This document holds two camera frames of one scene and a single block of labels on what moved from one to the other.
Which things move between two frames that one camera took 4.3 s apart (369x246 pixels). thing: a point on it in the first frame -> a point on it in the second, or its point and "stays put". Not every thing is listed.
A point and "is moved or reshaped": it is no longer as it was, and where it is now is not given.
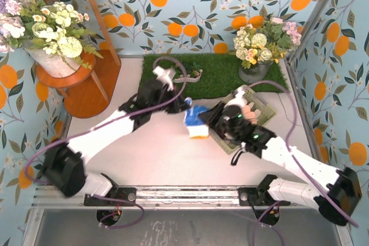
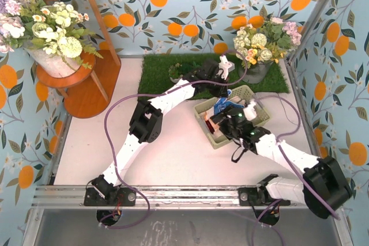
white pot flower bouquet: [54, 35] stays put
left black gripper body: [175, 101] -> [218, 85]
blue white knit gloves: [193, 120] is moved or reshaped
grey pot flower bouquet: [258, 48] stays put
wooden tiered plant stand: [91, 93] stays put
